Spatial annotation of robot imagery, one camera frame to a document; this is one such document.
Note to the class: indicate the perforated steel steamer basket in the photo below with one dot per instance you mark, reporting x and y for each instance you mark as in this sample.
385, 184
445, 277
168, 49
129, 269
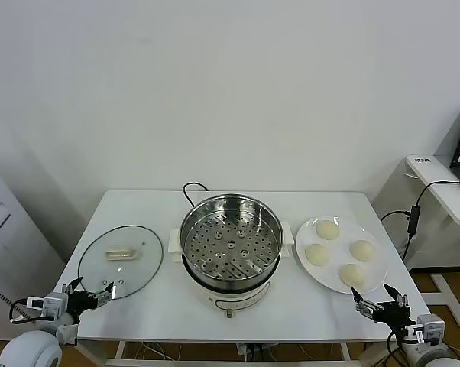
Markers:
199, 225

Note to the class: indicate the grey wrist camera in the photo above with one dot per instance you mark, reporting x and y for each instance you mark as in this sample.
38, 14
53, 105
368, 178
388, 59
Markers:
430, 328
48, 306

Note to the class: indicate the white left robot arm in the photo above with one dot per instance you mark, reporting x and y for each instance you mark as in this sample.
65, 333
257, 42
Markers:
31, 344

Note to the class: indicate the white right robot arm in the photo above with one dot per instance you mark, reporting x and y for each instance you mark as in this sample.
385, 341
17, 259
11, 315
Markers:
409, 355

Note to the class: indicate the small printed desk sticker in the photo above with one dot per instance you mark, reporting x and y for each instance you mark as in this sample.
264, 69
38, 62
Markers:
423, 160

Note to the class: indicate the white table frame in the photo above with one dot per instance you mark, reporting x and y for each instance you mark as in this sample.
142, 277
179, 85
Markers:
120, 349

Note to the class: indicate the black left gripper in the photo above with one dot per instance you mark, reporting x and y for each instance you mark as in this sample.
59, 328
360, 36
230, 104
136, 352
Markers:
79, 302

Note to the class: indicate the white electric cooker base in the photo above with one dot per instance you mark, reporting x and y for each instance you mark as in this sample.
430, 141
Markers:
234, 298

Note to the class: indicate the white side desk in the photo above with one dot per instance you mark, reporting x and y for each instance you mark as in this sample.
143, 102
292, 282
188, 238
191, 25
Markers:
444, 199

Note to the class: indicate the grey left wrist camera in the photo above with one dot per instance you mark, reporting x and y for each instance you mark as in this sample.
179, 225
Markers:
48, 306

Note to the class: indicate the white floor power strip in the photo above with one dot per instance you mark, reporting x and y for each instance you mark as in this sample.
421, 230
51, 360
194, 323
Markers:
249, 349

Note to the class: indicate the large white round plate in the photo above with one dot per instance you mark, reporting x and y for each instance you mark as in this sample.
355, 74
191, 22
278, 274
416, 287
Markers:
339, 248

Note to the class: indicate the white metal cabinet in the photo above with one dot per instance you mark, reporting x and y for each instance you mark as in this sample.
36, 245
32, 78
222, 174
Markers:
8, 237

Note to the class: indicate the white steamed baozi bun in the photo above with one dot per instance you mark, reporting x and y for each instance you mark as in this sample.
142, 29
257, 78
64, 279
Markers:
362, 250
318, 254
352, 275
328, 230

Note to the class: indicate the round glass pot lid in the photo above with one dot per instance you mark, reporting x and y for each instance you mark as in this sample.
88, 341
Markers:
138, 267

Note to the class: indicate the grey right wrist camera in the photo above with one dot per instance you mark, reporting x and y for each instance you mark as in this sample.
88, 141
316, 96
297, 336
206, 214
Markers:
430, 328

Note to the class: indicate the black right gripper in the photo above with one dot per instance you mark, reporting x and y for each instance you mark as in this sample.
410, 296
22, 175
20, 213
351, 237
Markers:
394, 313

